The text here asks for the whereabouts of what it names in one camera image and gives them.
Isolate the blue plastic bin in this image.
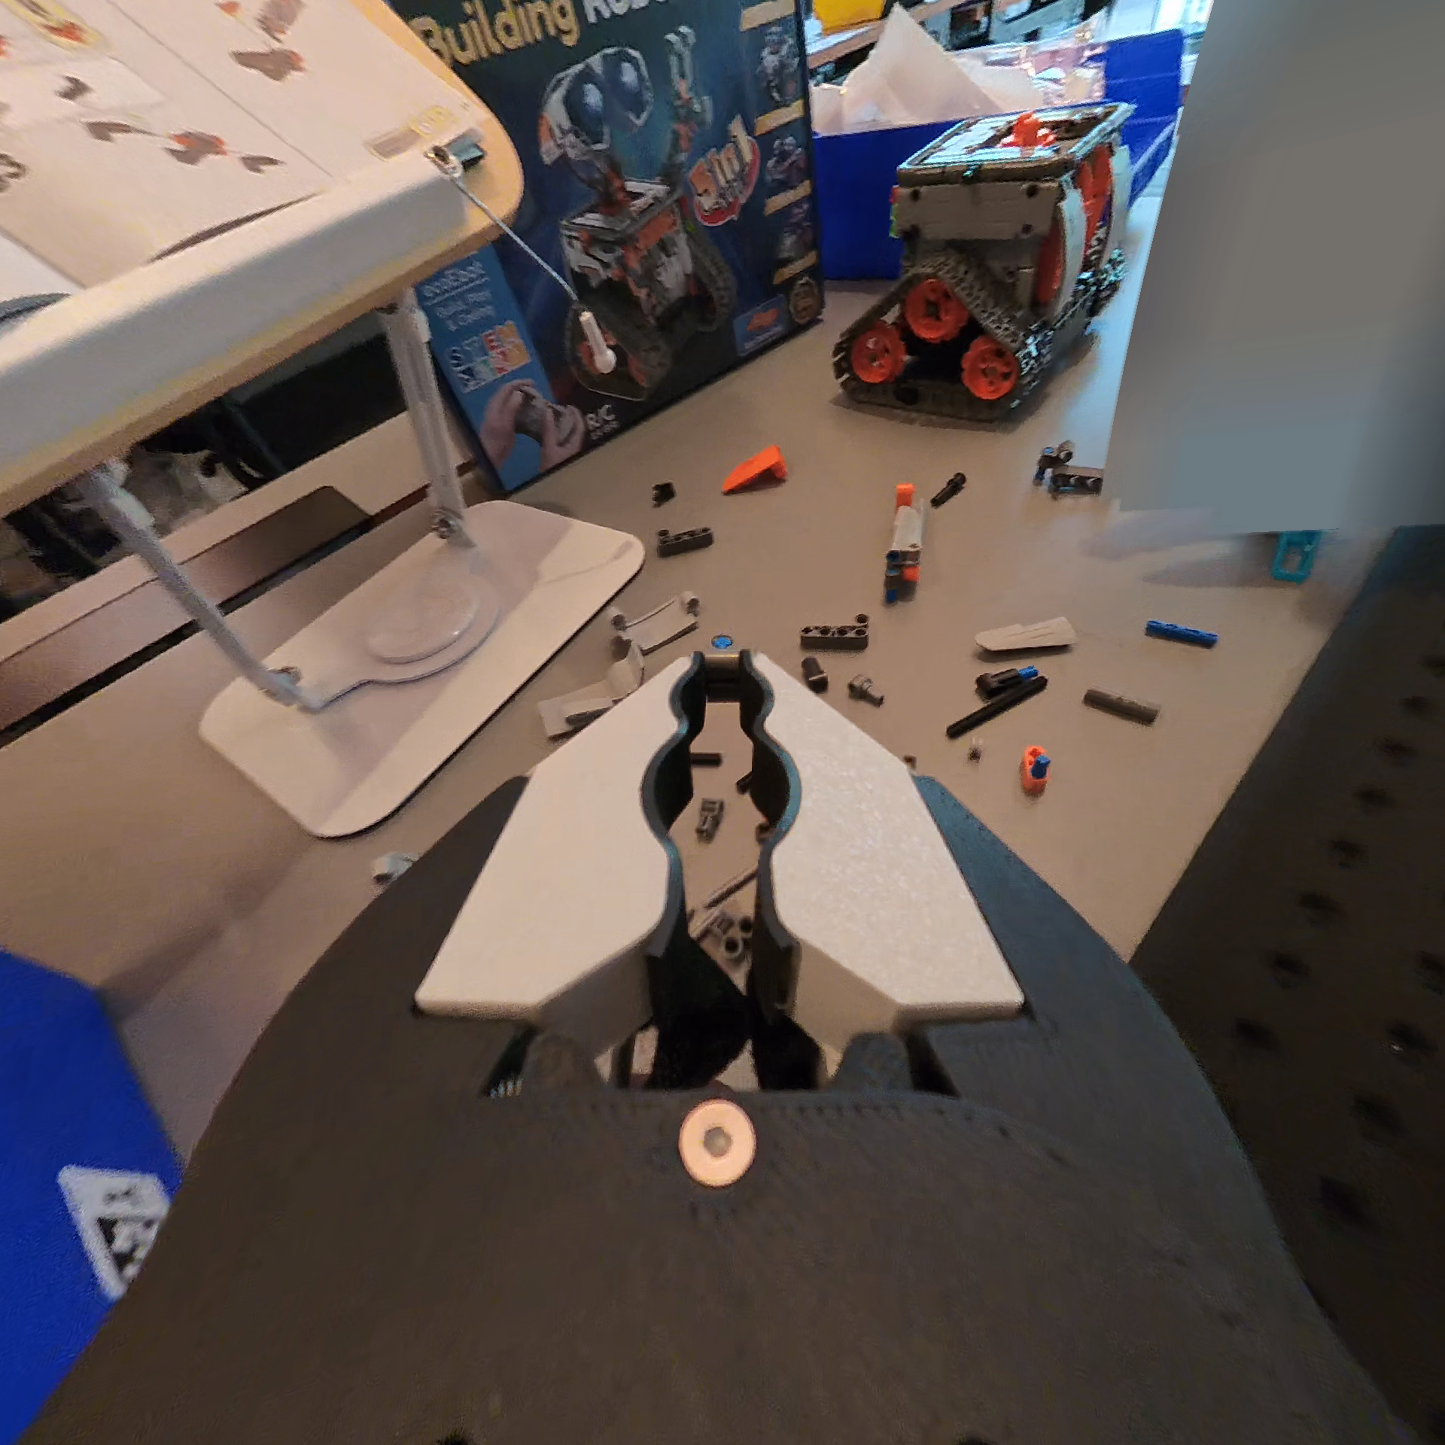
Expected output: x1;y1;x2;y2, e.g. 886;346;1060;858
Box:
0;948;183;1368

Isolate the blue storage box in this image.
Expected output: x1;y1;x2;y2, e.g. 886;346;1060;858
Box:
809;22;1188;284

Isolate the medium black axle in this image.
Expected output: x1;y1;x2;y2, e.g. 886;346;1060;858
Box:
944;672;1048;740

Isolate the light grey bracket piece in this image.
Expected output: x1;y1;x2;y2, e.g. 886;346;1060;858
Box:
610;591;702;645
538;644;646;740

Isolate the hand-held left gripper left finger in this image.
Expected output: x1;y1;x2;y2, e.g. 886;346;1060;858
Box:
415;654;702;1062

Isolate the light grey long bar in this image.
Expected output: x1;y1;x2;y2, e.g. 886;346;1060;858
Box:
976;614;1080;656

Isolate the instruction booklet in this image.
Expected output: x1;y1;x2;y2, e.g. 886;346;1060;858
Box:
0;0;488;284

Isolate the white book stand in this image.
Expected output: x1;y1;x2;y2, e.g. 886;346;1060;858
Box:
0;0;646;836

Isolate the black orange tracked robot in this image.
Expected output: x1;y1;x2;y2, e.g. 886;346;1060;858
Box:
836;102;1139;420

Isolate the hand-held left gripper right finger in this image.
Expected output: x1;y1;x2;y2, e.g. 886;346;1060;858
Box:
735;654;1026;1074

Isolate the white orange assembled part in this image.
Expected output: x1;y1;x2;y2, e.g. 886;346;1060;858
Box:
884;481;926;605

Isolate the robot kit box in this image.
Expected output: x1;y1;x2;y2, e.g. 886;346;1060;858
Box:
384;0;827;493

